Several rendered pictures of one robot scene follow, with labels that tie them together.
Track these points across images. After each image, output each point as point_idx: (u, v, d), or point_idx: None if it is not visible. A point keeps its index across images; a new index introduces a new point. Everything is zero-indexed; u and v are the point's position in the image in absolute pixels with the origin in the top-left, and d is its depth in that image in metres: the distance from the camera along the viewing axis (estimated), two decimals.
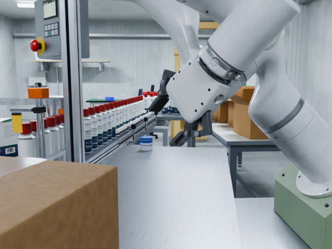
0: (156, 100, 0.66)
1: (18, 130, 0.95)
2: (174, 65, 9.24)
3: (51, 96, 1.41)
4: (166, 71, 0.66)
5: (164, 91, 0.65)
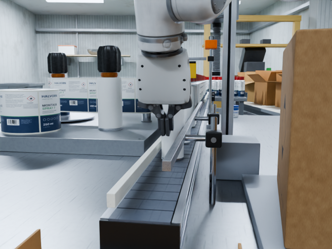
0: (163, 122, 0.64)
1: (192, 76, 1.15)
2: (191, 60, 9.45)
3: None
4: (140, 103, 0.64)
5: (156, 109, 0.63)
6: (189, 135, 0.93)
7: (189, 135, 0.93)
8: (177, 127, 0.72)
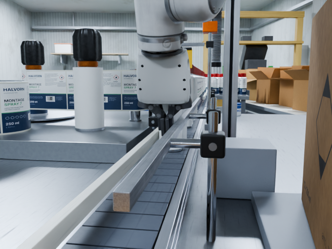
0: (163, 122, 0.64)
1: None
2: None
3: None
4: (140, 103, 0.64)
5: (156, 109, 0.63)
6: (185, 132, 0.80)
7: (185, 132, 0.80)
8: (175, 115, 0.68)
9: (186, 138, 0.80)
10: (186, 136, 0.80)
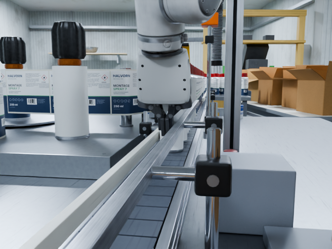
0: (163, 122, 0.64)
1: None
2: (190, 59, 9.12)
3: None
4: (140, 103, 0.64)
5: (156, 109, 0.63)
6: (185, 132, 0.79)
7: (185, 132, 0.79)
8: (174, 116, 0.68)
9: (186, 139, 0.80)
10: (185, 137, 0.80)
